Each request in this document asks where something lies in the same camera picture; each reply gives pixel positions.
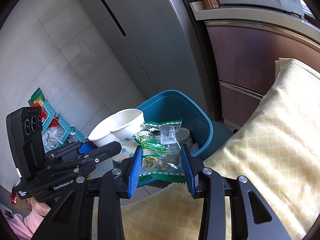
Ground pink left sleeve forearm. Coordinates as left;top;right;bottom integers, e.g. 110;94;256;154
6;210;48;239

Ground teal basket on floor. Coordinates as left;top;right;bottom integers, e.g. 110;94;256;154
28;88;87;151

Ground blue plastic trash bin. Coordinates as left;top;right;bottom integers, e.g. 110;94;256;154
135;89;234;188

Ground dotted paper cup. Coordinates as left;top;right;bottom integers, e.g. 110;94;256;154
88;108;144;163

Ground yellow patterned tablecloth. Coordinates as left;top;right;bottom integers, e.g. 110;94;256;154
121;58;319;239

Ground green snack wrapper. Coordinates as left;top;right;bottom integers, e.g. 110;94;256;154
133;119;185;183

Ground kitchen counter with cabinets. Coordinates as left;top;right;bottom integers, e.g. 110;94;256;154
190;2;319;129

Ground silver refrigerator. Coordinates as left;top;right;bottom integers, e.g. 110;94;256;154
79;0;219;120

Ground left hand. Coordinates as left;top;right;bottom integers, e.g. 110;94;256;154
30;197;51;217

